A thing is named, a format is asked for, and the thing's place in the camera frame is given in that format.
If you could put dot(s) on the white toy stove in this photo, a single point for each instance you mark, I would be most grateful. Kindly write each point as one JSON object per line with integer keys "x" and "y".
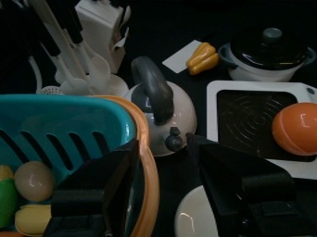
{"x": 244, "y": 123}

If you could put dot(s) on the yellow toy bell pepper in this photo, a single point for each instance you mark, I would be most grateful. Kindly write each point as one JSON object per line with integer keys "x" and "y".
{"x": 202, "y": 58}

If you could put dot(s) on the white utensil rack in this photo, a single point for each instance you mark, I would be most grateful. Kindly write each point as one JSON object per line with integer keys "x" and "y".
{"x": 58, "y": 37}

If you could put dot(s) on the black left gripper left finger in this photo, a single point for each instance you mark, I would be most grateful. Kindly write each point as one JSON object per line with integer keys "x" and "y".
{"x": 95, "y": 185}

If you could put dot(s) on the white toy turner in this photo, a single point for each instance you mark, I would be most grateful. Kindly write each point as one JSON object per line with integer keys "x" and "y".
{"x": 117, "y": 85}

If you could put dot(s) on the black pot lid grey knob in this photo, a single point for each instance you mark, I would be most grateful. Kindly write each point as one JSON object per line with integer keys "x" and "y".
{"x": 264, "y": 51}

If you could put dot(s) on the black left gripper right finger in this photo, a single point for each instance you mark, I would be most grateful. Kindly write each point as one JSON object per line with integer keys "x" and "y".
{"x": 248, "y": 191}

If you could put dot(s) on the beige toy egg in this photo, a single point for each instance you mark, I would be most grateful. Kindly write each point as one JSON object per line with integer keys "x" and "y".
{"x": 35, "y": 181}

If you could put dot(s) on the green yellow toy corn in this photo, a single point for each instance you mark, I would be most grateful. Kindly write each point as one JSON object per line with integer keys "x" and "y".
{"x": 6, "y": 197}

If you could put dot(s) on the white toy knife block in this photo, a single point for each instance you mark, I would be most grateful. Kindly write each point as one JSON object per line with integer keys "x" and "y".
{"x": 99, "y": 21}

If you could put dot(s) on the pale yellow toy food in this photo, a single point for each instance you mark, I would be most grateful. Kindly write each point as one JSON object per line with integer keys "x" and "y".
{"x": 32, "y": 217}

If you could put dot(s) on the white flat card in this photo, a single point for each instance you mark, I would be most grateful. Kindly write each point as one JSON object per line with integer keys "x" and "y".
{"x": 178, "y": 59}

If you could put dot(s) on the teal basket with orange rim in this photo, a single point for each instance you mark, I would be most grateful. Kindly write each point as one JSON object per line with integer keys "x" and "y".
{"x": 62, "y": 117}

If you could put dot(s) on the orange toy egg-shaped fruit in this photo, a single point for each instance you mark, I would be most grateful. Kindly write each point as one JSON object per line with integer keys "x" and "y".
{"x": 295, "y": 129}

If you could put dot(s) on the white plate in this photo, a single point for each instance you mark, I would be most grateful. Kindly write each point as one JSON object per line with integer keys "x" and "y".
{"x": 194, "y": 216}

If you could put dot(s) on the white toy skimmer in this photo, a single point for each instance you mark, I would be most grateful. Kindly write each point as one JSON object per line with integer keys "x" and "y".
{"x": 50, "y": 90}

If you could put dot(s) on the white toy pot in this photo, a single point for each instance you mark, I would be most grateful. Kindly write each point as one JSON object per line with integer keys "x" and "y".
{"x": 264, "y": 74}

